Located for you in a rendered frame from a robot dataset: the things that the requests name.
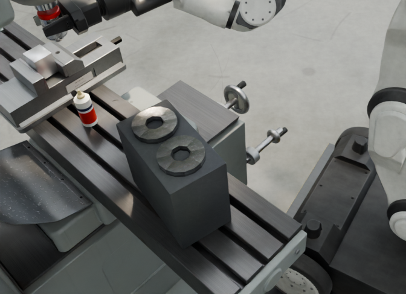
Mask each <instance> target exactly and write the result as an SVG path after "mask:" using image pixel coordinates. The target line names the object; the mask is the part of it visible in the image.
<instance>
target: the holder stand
mask: <svg viewBox="0 0 406 294"><path fill-rule="evenodd" d="M116 127H117V130H118V134H119V136H120V139H121V143H122V145H123V149H124V152H125V155H126V158H127V161H128V164H129V168H130V171H131V173H132V177H133V179H134V182H135V183H136V185H137V186H138V188H139V189H140V190H141V192H142V193H143V194H144V196H145V197H146V199H147V200H148V201H149V203H150V204H151V206H152V207H153V209H154V210H155V211H156V213H157V214H158V215H159V217H160V218H161V220H162V221H163V222H164V224H165V225H166V226H167V228H168V229H169V231H170V232H171V233H172V235H173V236H174V238H175V239H176V241H177V242H178V243H179V245H180V246H181V247H182V248H183V249H185V248H187V247H189V246H190V245H191V244H193V243H195V242H197V241H198V240H200V239H201V238H203V237H205V236H206V235H208V234H210V233H211V232H213V231H215V230H216V229H218V228H220V227H221V226H223V225H224V224H226V223H228V222H229V221H231V209H230V197H229V189H228V176H227V164H226V162H225V161H224V160H223V159H222V158H221V157H220V156H219V155H218V154H217V153H216V152H215V151H214V149H213V148H212V147H211V146H210V145H209V144H208V143H207V142H206V141H205V139H204V138H203V137H202V136H201V135H200V134H199V133H198V132H197V131H196V130H195V129H194V128H193V127H192V126H191V125H190V124H189V122H188V121H187V120H186V119H185V118H184V117H183V116H182V115H181V114H180V113H179V112H178V111H177V110H176V109H175V108H174V107H173V105H172V104H171V103H170V102H169V101H168V100H163V101H161V102H159V103H157V104H155V105H153V106H151V107H149V108H147V109H145V110H142V111H141V112H139V113H137V114H135V115H133V116H131V117H129V118H126V119H125V120H123V121H120V122H119V123H117V124H116Z"/></svg>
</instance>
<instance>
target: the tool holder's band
mask: <svg viewBox="0 0 406 294"><path fill-rule="evenodd" d="M37 15H38V17H39V19H41V20H50V19H54V18H56V17H58V15H60V8H59V6H58V5H56V6H55V7H54V8H53V10H52V11H51V12H48V13H44V12H42V11H37Z"/></svg>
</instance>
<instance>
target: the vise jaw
mask: <svg viewBox="0 0 406 294"><path fill-rule="evenodd" d="M42 46H43V47H44V48H45V49H47V50H48V51H49V52H51V53H52V55H53V58H54V61H55V63H56V65H57V68H58V70H59V72H60V73H61V74H63V75H64V76H65V77H67V76H71V75H73V74H74V73H76V72H77V71H79V70H81V69H83V68H84V67H85V66H84V64H83V60H81V59H80V58H78V57H77V56H75V55H74V54H73V53H71V52H70V51H68V50H67V49H66V48H64V47H63V46H61V45H60V44H58V43H55V42H48V43H46V44H44V45H42Z"/></svg>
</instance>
